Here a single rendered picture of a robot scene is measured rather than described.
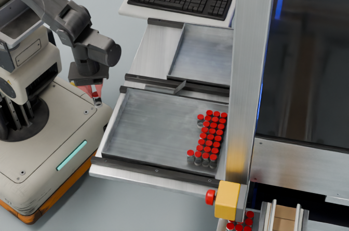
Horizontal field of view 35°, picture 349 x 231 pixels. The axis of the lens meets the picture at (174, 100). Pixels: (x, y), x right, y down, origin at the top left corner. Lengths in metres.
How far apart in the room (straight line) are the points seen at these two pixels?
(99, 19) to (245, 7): 2.47
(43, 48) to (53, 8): 0.84
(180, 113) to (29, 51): 0.64
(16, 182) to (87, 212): 0.38
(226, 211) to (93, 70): 0.48
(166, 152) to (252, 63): 0.62
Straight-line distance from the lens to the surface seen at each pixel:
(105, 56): 1.29
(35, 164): 2.45
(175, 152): 1.65
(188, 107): 1.76
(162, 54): 1.92
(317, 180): 1.40
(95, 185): 2.67
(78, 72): 1.41
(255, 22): 1.03
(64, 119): 2.56
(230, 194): 1.40
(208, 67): 1.87
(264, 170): 1.39
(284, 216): 1.50
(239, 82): 1.15
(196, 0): 2.21
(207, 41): 1.96
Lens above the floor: 2.24
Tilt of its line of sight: 50 degrees down
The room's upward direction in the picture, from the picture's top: 3 degrees counter-clockwise
